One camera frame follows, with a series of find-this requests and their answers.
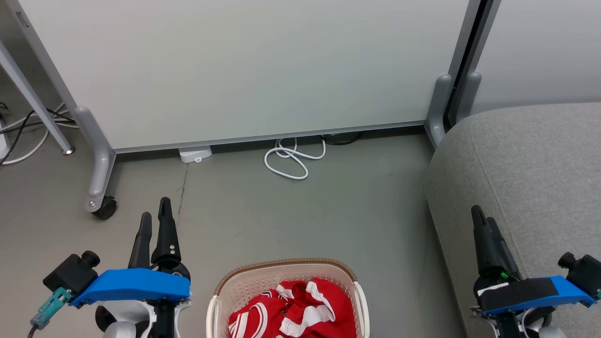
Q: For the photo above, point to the white power adapter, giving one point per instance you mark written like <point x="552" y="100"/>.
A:
<point x="195" y="153"/>

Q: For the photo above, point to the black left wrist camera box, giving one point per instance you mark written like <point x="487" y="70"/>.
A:
<point x="70" y="276"/>

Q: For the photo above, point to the red garment with white band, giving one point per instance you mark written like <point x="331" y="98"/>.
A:
<point x="324" y="305"/>

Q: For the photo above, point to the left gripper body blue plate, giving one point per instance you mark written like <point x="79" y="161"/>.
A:
<point x="136" y="286"/>

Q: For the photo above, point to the grey fabric sofa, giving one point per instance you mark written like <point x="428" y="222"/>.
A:
<point x="540" y="178"/>

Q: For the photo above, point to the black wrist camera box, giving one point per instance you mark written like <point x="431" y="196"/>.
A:
<point x="584" y="274"/>
<point x="70" y="276"/>

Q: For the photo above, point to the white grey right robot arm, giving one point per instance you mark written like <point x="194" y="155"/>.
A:
<point x="549" y="333"/>

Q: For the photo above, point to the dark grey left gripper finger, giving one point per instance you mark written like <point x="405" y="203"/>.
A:
<point x="142" y="244"/>
<point x="166" y="234"/>

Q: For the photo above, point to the narrow white partition panel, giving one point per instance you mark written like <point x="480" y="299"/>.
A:
<point x="540" y="47"/>

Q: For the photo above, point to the black caster wheel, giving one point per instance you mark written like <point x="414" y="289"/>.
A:
<point x="105" y="209"/>

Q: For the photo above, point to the wide white partition panel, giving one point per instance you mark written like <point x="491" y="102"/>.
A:
<point x="235" y="70"/>

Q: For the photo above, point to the teal left camera connector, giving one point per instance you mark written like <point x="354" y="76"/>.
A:
<point x="50" y="307"/>

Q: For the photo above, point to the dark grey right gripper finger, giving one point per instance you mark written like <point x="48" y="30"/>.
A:
<point x="482" y="244"/>
<point x="504" y="258"/>

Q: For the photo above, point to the grey metal table leg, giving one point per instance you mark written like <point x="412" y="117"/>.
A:
<point x="33" y="96"/>

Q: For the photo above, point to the beige perforated laundry basket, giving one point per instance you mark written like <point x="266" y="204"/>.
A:
<point x="244" y="286"/>

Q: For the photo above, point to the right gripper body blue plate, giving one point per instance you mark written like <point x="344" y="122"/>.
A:
<point x="526" y="293"/>

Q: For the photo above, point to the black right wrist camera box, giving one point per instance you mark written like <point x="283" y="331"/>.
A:
<point x="584" y="274"/>

